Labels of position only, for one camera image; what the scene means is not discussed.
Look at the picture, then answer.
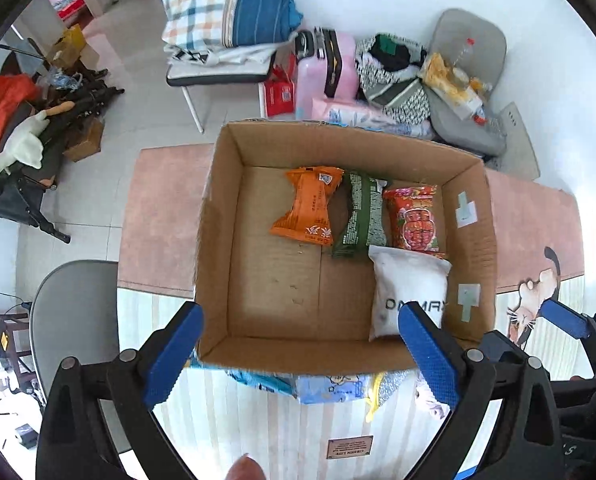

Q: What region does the white soft pouch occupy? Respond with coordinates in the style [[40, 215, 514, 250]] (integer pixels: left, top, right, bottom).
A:
[[367, 245, 453, 341]]

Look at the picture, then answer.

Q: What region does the black folding stand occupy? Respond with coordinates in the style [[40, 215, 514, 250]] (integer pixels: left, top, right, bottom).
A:
[[0, 167, 72, 245]]

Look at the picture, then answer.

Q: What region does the black tripod bundle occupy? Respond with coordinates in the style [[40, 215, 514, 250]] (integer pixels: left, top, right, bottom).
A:
[[28, 66, 125, 133]]

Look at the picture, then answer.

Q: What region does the clear plastic bottle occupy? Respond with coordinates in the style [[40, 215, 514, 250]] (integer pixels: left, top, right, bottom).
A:
[[450, 37, 477, 70]]

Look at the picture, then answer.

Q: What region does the dark wooden stool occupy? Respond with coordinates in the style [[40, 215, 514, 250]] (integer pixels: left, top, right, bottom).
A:
[[0, 310, 35, 397]]

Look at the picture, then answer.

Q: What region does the yellow snack packet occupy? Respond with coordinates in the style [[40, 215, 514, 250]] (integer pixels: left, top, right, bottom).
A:
[[364, 372, 395, 424]]

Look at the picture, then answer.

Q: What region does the grey office chair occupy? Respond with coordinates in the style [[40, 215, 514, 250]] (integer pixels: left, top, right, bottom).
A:
[[28, 260, 131, 457]]

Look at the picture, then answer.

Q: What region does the blue striped pillow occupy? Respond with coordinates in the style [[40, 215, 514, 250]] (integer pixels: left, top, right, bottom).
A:
[[220, 0, 300, 49]]

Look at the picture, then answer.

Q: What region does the pink white snack packet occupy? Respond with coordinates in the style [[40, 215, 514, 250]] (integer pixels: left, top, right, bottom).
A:
[[414, 374, 452, 419]]

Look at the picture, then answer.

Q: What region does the yellow paper bag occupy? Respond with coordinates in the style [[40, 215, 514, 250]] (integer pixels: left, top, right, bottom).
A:
[[44, 25, 87, 69]]

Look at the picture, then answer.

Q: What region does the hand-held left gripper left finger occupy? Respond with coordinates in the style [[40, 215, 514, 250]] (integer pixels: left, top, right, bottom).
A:
[[35, 302, 206, 480]]

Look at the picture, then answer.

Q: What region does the dark green snack packet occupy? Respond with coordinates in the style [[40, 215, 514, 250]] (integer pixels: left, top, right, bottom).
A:
[[331, 171, 389, 260]]

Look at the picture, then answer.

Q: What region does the yellow plastic bag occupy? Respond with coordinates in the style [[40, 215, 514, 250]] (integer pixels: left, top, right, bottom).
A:
[[420, 52, 485, 117]]

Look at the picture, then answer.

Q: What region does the small brown cardboard box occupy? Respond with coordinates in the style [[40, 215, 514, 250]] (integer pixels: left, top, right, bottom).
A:
[[63, 119, 105, 162]]

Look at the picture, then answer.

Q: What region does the white plush goose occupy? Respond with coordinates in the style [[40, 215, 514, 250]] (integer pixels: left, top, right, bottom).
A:
[[0, 101, 75, 192]]

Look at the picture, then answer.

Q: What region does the grey cushioned chair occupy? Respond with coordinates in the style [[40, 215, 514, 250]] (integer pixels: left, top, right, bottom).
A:
[[420, 8, 509, 157]]

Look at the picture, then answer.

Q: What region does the orange snack packet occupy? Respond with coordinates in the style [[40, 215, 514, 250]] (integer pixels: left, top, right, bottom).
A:
[[269, 166, 345, 247]]

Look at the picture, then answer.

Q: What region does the white cloth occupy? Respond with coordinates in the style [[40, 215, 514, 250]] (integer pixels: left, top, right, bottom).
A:
[[165, 41, 280, 67]]

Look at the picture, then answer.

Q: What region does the blue cartoon snack packet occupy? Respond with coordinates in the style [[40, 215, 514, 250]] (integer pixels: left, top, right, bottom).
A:
[[227, 367, 375, 406]]

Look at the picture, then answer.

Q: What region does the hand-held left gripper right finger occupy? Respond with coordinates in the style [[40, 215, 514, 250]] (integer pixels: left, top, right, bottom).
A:
[[397, 304, 565, 480]]

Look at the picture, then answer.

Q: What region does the pink suitcase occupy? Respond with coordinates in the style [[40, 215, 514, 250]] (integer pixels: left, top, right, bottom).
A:
[[293, 29, 360, 117]]

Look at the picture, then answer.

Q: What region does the person's left hand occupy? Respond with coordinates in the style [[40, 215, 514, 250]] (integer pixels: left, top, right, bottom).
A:
[[226, 453, 266, 480]]

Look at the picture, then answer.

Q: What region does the orange cloth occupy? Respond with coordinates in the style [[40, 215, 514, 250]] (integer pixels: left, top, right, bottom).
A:
[[0, 74, 40, 162]]

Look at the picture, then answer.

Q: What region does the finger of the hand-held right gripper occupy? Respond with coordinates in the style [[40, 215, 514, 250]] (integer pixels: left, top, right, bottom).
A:
[[542, 299, 596, 377], [478, 329, 531, 361]]

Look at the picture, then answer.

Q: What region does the black white patterned bag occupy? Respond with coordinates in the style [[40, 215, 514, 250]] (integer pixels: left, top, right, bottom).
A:
[[354, 33, 432, 125]]

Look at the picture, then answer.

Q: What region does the pink tissue pack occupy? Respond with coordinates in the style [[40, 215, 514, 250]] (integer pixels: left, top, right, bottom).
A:
[[310, 97, 435, 140]]

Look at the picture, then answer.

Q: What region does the red snack packet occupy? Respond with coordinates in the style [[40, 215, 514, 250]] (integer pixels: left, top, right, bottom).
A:
[[382, 185, 449, 257]]

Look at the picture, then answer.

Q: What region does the black white folding chair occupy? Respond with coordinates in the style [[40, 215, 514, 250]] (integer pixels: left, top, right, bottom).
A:
[[165, 52, 277, 134]]

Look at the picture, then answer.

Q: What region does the plaid pillow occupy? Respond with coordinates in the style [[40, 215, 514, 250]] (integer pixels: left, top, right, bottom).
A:
[[160, 0, 253, 52]]

